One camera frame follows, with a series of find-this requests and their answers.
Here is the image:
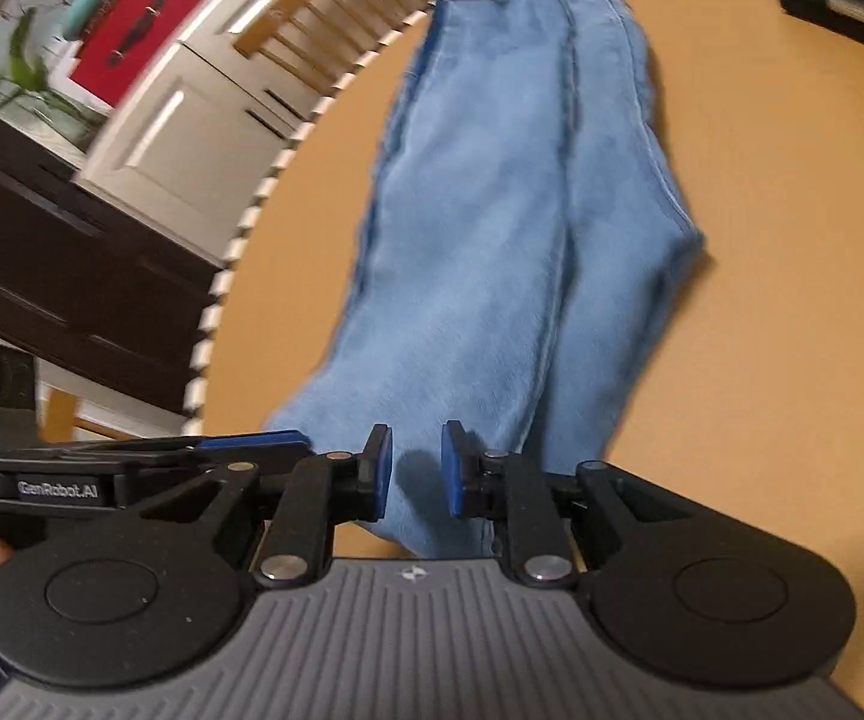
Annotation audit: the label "white cabinet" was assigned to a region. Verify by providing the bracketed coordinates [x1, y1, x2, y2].
[76, 0, 553, 263]

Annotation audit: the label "wooden spindle-back chair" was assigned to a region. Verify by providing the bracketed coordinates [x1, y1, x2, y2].
[233, 0, 448, 95]

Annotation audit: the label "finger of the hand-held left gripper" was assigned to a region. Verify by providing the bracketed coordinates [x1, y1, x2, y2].
[192, 430, 311, 479]

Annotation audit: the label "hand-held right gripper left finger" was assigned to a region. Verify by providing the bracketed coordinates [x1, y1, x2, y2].
[136, 424, 392, 590]

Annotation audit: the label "green plant in glass vase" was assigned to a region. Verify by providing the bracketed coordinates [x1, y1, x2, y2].
[0, 7, 107, 151]

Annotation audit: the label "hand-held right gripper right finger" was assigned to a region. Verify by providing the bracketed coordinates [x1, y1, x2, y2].
[441, 420, 692, 590]

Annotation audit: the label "blue denim jeans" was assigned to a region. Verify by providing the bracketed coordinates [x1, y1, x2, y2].
[263, 0, 707, 560]

